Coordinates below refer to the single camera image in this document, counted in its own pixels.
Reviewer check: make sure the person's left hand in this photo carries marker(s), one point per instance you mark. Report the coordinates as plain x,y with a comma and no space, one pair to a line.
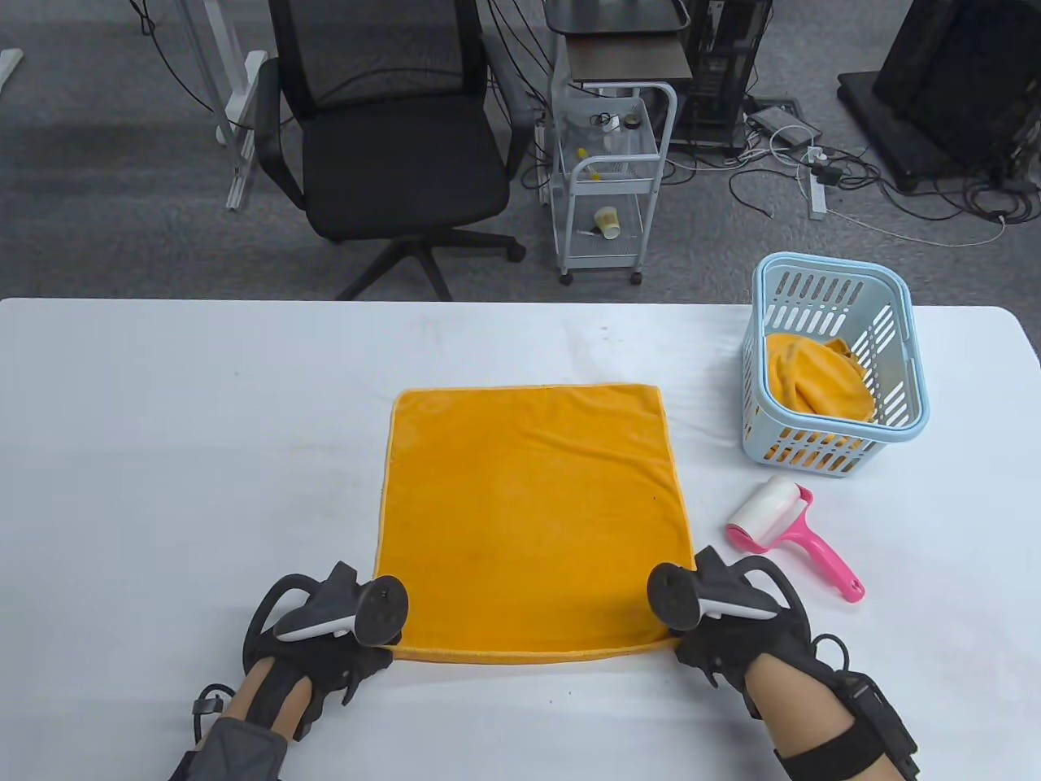
341,663

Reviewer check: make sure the person's right hand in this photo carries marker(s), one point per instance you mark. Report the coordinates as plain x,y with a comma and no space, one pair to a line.
732,651

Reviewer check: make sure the pink lint roller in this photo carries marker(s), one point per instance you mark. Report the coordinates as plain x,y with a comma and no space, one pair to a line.
813,553

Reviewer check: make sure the person's left forearm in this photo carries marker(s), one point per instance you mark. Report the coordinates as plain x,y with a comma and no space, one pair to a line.
260,695

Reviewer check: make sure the black and white hand controller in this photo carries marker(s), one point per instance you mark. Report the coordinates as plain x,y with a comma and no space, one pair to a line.
675,594
378,610

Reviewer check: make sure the light blue plastic basket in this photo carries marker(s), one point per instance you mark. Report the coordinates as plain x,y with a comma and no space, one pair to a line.
763,301

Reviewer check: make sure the paper cup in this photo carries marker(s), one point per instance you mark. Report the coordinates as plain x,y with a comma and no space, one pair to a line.
607,221

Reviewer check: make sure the white power strip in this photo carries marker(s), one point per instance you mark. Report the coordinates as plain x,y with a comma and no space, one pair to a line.
817,195

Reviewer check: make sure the white rolling cart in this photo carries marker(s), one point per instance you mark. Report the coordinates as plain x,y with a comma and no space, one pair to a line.
614,185

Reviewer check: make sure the black power plug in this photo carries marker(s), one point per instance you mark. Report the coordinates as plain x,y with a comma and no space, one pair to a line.
829,173

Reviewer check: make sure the black office chair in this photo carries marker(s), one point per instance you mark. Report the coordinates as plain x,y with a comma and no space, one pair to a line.
398,163

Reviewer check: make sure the grey power adapter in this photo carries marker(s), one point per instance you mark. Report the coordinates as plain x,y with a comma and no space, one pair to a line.
773,120

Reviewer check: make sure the white desk leg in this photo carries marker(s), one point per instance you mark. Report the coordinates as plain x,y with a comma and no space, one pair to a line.
244,106

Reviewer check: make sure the black computer tower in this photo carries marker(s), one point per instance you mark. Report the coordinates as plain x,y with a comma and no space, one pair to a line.
724,81

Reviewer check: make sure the brown shelf board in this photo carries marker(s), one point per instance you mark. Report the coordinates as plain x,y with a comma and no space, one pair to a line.
626,57

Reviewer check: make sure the black display stand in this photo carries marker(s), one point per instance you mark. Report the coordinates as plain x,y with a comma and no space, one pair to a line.
951,73

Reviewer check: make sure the black tray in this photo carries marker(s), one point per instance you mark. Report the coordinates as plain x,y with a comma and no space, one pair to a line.
610,12

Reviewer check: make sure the white desk foot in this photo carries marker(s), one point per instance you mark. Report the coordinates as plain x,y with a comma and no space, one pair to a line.
8,65

